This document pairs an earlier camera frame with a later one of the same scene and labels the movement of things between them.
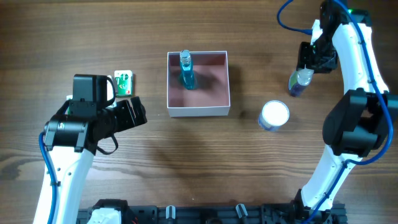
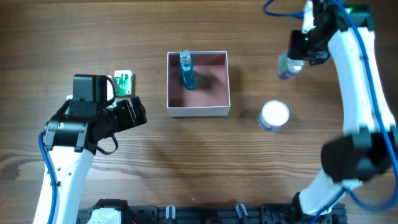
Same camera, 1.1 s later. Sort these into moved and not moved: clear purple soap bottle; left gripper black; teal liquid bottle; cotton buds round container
Moved: clear purple soap bottle
Not moved: cotton buds round container; teal liquid bottle; left gripper black
